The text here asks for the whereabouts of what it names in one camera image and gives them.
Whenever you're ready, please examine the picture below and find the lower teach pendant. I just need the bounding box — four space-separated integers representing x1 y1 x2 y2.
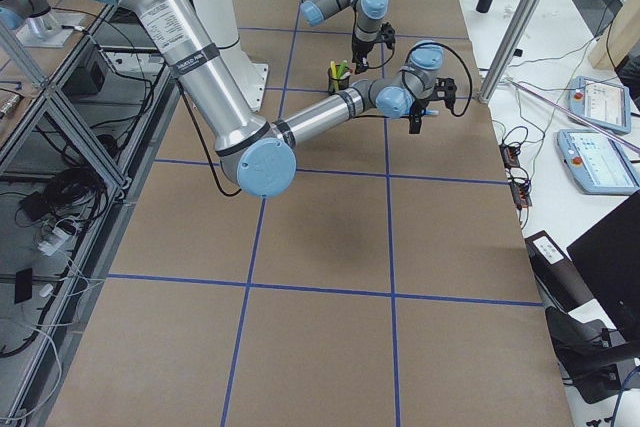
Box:
556 129 639 195

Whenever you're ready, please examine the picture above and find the aluminium frame post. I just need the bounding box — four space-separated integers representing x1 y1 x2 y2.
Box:
478 0 540 104

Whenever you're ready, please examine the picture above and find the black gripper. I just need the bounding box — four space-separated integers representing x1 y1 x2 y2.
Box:
405 101 428 135
351 36 375 74

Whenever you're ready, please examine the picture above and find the black mesh pen holder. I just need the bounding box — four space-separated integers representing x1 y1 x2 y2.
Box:
327 67 351 95

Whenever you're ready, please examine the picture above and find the teach pendant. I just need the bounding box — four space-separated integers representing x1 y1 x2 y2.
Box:
556 129 639 195
567 76 631 135

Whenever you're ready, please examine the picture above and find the brown box white label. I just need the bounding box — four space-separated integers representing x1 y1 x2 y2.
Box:
525 230 595 312

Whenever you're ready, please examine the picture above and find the green pen white cap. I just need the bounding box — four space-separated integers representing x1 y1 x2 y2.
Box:
337 61 350 79

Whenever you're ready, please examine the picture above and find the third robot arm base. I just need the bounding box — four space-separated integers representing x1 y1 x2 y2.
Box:
1 0 70 49

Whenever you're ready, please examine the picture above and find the black power adapter box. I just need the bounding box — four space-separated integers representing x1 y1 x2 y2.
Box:
62 46 108 97

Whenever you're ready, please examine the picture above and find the aluminium frame rail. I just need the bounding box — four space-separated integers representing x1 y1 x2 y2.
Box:
1 6 178 203

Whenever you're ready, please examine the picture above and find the small black electronics board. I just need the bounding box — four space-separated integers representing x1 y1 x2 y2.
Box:
499 143 532 210

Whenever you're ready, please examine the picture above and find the upper teach pendant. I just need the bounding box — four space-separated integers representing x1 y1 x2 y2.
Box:
567 76 631 135

